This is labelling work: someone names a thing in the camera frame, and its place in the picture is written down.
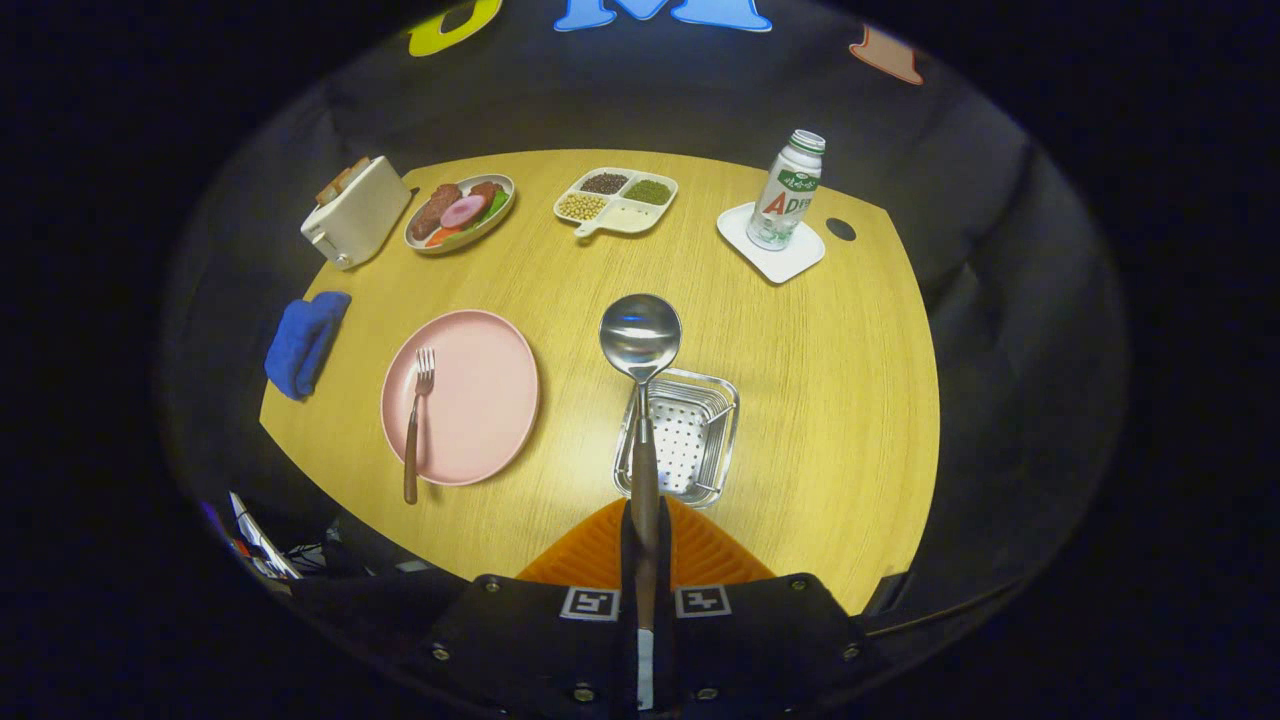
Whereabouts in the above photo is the metal fork with wooden handle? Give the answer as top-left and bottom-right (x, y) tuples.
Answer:
(403, 346), (437, 505)

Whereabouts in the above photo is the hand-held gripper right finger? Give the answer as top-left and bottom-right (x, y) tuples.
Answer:
(655, 497), (881, 716)

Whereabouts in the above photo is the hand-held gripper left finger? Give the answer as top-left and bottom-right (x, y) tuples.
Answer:
(415, 498), (641, 716)

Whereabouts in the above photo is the white plastic drink bottle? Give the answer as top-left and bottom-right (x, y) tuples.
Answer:
(745, 129), (827, 251)

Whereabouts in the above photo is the metal wire cutlery basket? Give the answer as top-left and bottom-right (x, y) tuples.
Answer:
(613, 367), (741, 509)

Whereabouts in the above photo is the white square coaster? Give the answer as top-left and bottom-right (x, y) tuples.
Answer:
(716, 202), (827, 285)

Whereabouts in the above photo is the metal spoon with wooden handle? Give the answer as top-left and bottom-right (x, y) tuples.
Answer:
(599, 293), (683, 633)

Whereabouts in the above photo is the white divided bean dish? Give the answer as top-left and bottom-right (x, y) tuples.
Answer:
(553, 167), (680, 239)

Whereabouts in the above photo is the white toaster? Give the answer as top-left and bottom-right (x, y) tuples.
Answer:
(300, 155), (413, 271)

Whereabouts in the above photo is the pink round plate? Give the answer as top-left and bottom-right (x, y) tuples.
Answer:
(380, 309), (541, 488)

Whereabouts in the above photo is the grey oval food plate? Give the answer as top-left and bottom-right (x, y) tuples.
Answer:
(403, 173), (517, 255)

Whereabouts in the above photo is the brown meat piece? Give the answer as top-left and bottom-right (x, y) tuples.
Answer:
(409, 183), (463, 242)

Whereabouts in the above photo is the blue folded cloth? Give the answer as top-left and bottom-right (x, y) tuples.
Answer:
(264, 291), (353, 402)

